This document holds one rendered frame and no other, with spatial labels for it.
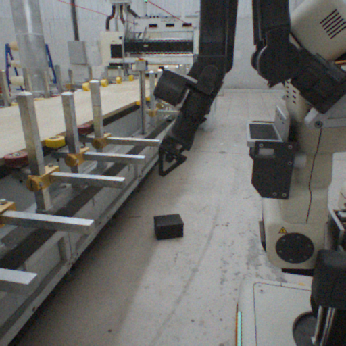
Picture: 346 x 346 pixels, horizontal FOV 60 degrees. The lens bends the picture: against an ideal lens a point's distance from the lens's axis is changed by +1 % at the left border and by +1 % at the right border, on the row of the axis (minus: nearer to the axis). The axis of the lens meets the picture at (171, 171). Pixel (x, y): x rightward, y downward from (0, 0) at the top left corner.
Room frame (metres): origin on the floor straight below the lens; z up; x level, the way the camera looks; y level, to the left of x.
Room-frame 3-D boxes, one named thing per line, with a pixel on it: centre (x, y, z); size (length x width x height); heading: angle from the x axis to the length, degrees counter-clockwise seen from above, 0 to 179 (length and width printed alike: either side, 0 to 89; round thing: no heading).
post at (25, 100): (0.99, 0.47, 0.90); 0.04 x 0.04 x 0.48; 78
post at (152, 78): (2.46, 0.15, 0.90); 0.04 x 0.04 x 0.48; 78
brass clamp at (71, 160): (1.26, 0.42, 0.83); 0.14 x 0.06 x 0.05; 168
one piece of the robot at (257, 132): (0.86, -0.30, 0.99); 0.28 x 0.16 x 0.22; 168
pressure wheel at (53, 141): (1.30, 0.52, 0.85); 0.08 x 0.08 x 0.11
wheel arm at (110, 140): (1.50, 0.27, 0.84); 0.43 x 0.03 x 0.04; 78
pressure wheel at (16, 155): (1.06, 0.57, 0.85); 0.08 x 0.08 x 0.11
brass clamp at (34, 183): (1.02, 0.47, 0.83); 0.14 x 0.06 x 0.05; 168
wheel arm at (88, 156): (1.26, 0.33, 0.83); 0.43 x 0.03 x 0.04; 78
